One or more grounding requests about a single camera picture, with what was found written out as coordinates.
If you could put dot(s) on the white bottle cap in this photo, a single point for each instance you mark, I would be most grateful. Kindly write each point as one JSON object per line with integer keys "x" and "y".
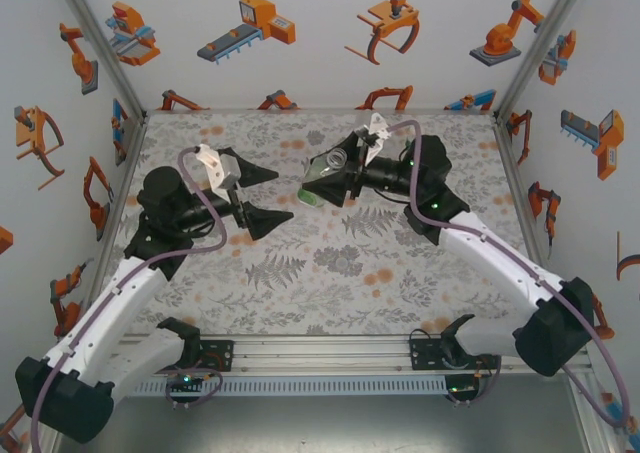
{"x": 421, "y": 132}

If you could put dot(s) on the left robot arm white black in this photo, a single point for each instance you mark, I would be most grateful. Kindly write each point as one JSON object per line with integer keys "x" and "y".
{"x": 100, "y": 318}

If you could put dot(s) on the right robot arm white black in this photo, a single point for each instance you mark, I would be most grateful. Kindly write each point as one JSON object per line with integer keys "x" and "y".
{"x": 500, "y": 263}

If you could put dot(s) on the floral patterned table mat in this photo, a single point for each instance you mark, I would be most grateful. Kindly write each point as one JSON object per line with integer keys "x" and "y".
{"x": 280, "y": 143}

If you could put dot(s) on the small green circuit board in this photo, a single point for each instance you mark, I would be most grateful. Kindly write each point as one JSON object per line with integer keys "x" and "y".
{"x": 186, "y": 380}
{"x": 462, "y": 389}

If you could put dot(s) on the grey metal panel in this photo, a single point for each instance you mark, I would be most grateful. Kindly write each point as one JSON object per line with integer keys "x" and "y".
{"x": 320, "y": 428}

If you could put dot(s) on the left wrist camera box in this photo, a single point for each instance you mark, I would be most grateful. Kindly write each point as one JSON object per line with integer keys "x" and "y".
{"x": 220, "y": 170}

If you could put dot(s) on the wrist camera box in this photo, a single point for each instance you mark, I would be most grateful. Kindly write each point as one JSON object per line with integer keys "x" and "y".
{"x": 375, "y": 133}
{"x": 220, "y": 170}

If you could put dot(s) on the aluminium table edge rail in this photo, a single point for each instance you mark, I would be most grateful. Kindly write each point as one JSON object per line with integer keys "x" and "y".
{"x": 131, "y": 163}
{"x": 511, "y": 163}
{"x": 320, "y": 110}

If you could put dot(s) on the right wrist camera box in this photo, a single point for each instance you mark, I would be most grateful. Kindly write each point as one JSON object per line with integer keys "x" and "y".
{"x": 375, "y": 133}

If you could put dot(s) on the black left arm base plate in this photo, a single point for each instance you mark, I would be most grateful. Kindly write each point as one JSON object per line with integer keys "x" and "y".
{"x": 220, "y": 355}

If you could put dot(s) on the wide aluminium base rail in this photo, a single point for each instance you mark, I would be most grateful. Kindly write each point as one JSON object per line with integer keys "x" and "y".
{"x": 320, "y": 353}

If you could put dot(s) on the aluminium corner post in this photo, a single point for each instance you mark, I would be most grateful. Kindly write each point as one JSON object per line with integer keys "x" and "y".
{"x": 104, "y": 48}
{"x": 539, "y": 48}

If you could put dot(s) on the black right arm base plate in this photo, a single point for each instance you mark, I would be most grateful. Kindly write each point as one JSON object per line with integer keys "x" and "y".
{"x": 422, "y": 355}

